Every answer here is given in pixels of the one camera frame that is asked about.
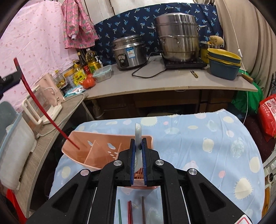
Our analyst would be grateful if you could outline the bright red chopstick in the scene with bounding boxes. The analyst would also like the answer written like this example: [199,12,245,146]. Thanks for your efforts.
[13,57,81,150]

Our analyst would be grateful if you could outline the green chopstick gold band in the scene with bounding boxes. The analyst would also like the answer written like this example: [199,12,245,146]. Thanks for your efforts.
[117,199,122,224]

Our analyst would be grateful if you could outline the pink perforated utensil holder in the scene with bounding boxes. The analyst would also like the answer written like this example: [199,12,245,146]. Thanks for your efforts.
[62,131,156,190]

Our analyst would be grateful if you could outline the brown chopstick gold band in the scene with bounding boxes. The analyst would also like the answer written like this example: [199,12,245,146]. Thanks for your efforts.
[141,196,146,224]

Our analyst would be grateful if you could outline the white ceramic soup spoon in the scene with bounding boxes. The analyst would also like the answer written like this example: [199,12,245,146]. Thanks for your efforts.
[134,123,143,173]

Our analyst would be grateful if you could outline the white pink electric kettle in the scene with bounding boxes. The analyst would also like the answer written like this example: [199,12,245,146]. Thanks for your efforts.
[21,73,65,126]

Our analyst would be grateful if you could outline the white dish drainer box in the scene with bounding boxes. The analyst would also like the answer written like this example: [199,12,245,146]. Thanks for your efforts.
[1,101,37,190]

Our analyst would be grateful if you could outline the blue patterned tablecloth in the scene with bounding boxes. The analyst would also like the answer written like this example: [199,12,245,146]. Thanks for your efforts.
[49,109,265,224]

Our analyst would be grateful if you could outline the white tin can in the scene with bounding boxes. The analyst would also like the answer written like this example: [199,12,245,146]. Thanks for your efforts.
[64,69,76,88]

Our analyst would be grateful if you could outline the wet wipes pack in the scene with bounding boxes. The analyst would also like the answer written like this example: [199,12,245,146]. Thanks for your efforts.
[65,85,86,98]

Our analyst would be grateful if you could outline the red tomato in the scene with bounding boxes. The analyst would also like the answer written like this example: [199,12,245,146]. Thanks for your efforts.
[82,75,95,90]

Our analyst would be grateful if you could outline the cooking oil bottle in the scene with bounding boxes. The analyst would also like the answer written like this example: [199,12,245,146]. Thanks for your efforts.
[86,48,98,74]

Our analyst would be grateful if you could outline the pink floral hanging garment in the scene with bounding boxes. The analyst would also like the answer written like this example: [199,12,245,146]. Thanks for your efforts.
[61,0,99,49]

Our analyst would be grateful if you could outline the clear food container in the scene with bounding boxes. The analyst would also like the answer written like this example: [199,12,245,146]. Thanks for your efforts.
[93,65,113,83]

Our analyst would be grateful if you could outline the green plastic bag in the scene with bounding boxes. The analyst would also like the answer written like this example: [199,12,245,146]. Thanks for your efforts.
[231,69,264,114]

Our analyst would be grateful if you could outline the red plastic bag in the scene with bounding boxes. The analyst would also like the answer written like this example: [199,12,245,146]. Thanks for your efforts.
[258,94,276,142]

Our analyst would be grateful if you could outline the silver rice cooker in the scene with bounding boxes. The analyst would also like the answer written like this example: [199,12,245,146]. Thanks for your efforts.
[113,34,147,70]

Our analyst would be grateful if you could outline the black induction cooktop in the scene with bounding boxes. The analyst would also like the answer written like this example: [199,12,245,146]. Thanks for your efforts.
[162,57,207,70]

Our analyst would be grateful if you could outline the blue yellow stacked basins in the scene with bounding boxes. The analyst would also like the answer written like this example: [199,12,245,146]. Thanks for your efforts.
[207,48,241,81]

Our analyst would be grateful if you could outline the navy patterned cloth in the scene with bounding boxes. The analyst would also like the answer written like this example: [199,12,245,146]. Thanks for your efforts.
[92,3,223,66]

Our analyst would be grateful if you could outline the yellow sponge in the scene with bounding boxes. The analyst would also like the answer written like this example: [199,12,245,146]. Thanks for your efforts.
[208,35,224,45]

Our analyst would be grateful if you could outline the stainless steel steamer pot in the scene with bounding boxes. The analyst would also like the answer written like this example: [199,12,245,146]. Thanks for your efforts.
[154,13,206,62]

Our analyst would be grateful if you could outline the beige curtain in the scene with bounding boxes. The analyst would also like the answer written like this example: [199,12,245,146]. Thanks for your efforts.
[215,1,275,95]

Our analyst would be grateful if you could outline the pink dotted wall cloth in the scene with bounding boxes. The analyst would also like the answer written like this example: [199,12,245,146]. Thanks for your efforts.
[0,0,82,113]

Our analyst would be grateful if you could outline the wooden handled knife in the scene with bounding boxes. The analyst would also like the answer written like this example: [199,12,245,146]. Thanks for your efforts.
[237,72,254,84]

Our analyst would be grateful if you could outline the black power cord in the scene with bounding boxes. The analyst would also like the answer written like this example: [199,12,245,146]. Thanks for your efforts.
[131,51,167,78]

